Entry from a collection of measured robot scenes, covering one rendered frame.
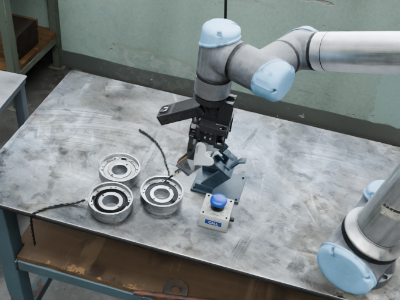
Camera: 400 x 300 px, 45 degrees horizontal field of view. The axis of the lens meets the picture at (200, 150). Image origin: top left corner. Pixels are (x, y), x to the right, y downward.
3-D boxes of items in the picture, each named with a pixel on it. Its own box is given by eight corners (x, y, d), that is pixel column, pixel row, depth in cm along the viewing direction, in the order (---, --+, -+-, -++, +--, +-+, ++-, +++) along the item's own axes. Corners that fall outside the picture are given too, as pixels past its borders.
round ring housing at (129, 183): (105, 161, 130) (105, 149, 128) (143, 167, 130) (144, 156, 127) (93, 188, 122) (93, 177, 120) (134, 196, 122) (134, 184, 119)
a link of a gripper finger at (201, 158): (209, 183, 111) (215, 149, 106) (184, 175, 112) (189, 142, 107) (212, 175, 114) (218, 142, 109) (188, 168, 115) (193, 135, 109)
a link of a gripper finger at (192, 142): (191, 163, 108) (197, 130, 103) (184, 162, 108) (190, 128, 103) (197, 152, 112) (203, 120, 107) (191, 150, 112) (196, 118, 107)
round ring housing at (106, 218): (137, 197, 122) (137, 186, 119) (126, 229, 114) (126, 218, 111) (96, 190, 122) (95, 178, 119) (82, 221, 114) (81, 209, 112)
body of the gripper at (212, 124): (222, 153, 106) (230, 109, 98) (184, 143, 107) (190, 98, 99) (230, 133, 111) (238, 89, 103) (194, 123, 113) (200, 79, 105)
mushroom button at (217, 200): (206, 216, 116) (209, 202, 113) (210, 204, 119) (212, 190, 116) (222, 220, 116) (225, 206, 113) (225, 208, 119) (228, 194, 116)
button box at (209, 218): (197, 226, 117) (199, 212, 114) (204, 205, 122) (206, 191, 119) (230, 234, 116) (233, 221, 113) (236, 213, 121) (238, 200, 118)
